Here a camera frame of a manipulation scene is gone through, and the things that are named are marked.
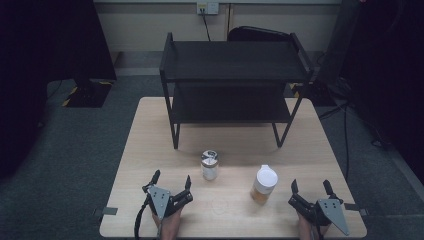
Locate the black curtain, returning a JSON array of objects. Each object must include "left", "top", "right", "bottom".
[
  {"left": 339, "top": 0, "right": 424, "bottom": 184},
  {"left": 0, "top": 0, "right": 118, "bottom": 181}
]

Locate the person's left hand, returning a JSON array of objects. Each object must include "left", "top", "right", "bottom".
[{"left": 151, "top": 208, "right": 184, "bottom": 240}]

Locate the person's right hand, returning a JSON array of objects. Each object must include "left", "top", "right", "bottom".
[{"left": 297, "top": 213, "right": 331, "bottom": 240}]

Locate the black stand base striped tape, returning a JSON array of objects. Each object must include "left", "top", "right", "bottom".
[
  {"left": 289, "top": 81, "right": 338, "bottom": 108},
  {"left": 61, "top": 78, "right": 114, "bottom": 108}
]

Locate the black power cable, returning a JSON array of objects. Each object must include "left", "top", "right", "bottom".
[{"left": 200, "top": 8, "right": 212, "bottom": 42}]

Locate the white wall outlet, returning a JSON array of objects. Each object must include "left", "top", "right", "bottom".
[{"left": 196, "top": 1, "right": 220, "bottom": 16}]

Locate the grey hanging cloth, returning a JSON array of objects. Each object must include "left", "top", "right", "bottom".
[{"left": 316, "top": 0, "right": 364, "bottom": 87}]

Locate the black floor cable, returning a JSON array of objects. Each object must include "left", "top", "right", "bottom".
[{"left": 319, "top": 101, "right": 352, "bottom": 182}]

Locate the grey table bracket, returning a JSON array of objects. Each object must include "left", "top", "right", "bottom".
[
  {"left": 94, "top": 206, "right": 119, "bottom": 217},
  {"left": 344, "top": 202, "right": 369, "bottom": 217}
]

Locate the amber plastic jar white lid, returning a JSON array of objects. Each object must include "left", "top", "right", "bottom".
[{"left": 250, "top": 164, "right": 279, "bottom": 206}]

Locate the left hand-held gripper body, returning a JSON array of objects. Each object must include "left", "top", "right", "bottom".
[{"left": 142, "top": 184, "right": 194, "bottom": 221}]

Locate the black two-tier shelf rack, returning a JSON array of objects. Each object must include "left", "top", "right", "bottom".
[{"left": 159, "top": 31, "right": 315, "bottom": 150}]

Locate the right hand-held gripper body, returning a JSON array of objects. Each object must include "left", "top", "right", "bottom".
[{"left": 288, "top": 194, "right": 350, "bottom": 236}]

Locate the small glass jar silver lid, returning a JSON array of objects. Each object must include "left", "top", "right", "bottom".
[{"left": 200, "top": 149, "right": 220, "bottom": 182}]

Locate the black chair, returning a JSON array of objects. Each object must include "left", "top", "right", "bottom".
[{"left": 227, "top": 25, "right": 294, "bottom": 43}]

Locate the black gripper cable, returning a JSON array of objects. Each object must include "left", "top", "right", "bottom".
[{"left": 133, "top": 196, "right": 150, "bottom": 240}]

